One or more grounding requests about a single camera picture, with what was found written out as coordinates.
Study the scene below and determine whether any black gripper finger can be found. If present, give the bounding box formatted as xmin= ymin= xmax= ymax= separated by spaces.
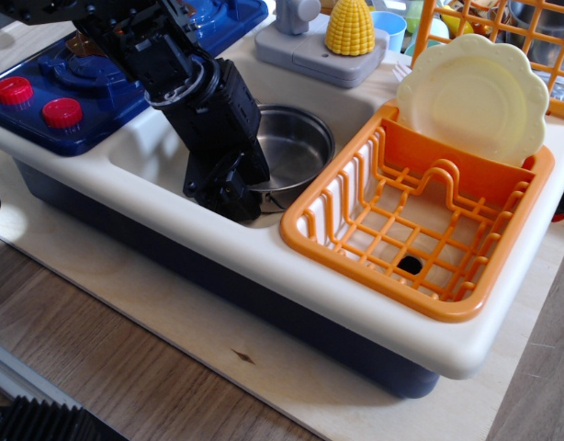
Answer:
xmin=193 ymin=170 xmax=261 ymax=222

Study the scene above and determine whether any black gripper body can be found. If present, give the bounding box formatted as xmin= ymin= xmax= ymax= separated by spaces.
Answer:
xmin=160 ymin=58 xmax=270 ymax=196

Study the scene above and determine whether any stainless steel pan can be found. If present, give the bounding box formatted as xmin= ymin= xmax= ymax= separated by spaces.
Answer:
xmin=251 ymin=104 xmax=335 ymax=214

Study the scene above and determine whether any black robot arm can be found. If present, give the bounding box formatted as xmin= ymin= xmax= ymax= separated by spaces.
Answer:
xmin=0 ymin=1 xmax=270 ymax=221

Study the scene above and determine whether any cream toy sink unit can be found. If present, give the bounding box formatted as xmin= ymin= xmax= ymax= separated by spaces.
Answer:
xmin=0 ymin=48 xmax=564 ymax=399

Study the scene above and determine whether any orange plastic drying rack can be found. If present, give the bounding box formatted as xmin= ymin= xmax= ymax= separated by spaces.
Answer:
xmin=280 ymin=102 xmax=555 ymax=322

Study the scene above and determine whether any grey toy faucet base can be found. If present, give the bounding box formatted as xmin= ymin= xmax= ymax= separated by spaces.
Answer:
xmin=255 ymin=1 xmax=389 ymax=88

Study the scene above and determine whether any transparent orange plastic pot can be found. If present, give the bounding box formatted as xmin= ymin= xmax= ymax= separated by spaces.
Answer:
xmin=65 ymin=31 xmax=99 ymax=57

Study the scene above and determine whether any right red stove knob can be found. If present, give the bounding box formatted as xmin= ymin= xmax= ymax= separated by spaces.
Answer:
xmin=41 ymin=97 xmax=84 ymax=129

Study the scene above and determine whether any red stove knob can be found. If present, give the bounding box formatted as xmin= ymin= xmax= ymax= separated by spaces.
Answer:
xmin=41 ymin=97 xmax=84 ymax=129
xmin=0 ymin=76 xmax=34 ymax=106

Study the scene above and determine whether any yellow toy corn cob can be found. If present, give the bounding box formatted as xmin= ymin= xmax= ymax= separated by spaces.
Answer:
xmin=324 ymin=0 xmax=376 ymax=57

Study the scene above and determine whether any blue toy stove top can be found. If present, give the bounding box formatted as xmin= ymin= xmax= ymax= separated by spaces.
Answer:
xmin=0 ymin=1 xmax=268 ymax=156

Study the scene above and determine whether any left red stove knob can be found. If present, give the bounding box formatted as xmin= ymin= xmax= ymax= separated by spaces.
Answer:
xmin=0 ymin=76 xmax=34 ymax=106

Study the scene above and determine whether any white plastic toy fork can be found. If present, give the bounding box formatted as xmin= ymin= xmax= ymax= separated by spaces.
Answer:
xmin=392 ymin=62 xmax=412 ymax=84

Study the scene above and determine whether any light blue plastic cup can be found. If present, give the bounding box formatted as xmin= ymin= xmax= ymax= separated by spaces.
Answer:
xmin=371 ymin=11 xmax=407 ymax=52

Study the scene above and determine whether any light plywood base board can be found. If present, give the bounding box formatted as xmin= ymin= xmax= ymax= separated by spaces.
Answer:
xmin=0 ymin=0 xmax=564 ymax=441

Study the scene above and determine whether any cream scalloped plastic plate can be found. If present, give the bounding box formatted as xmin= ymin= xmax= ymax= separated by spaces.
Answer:
xmin=397 ymin=34 xmax=549 ymax=166

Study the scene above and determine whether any orange plastic grid basket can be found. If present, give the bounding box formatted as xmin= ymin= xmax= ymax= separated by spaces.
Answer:
xmin=412 ymin=1 xmax=564 ymax=119

